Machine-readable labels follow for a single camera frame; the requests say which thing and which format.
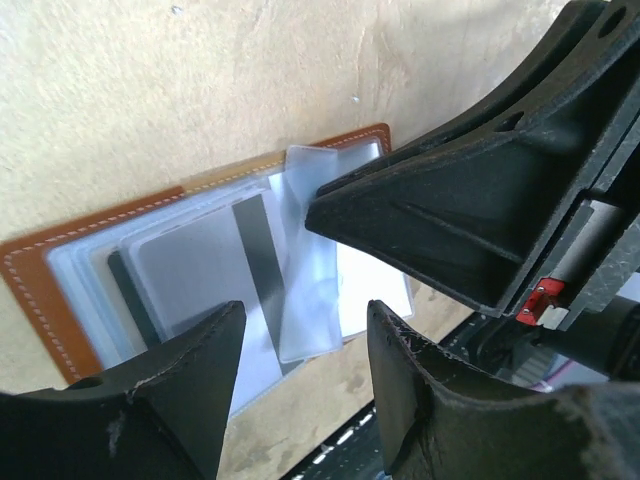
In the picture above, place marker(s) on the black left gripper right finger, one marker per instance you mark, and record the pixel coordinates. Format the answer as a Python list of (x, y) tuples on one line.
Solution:
[(475, 415)]

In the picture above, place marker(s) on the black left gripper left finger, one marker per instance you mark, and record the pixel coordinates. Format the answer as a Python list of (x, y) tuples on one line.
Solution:
[(160, 415)]

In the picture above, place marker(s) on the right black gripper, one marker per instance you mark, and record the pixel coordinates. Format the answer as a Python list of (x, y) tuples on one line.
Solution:
[(534, 188)]

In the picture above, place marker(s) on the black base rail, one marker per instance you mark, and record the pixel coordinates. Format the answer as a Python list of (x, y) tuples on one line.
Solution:
[(400, 450)]

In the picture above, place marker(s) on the brown leather card holder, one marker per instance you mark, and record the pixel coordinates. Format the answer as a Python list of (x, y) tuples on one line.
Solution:
[(105, 288)]

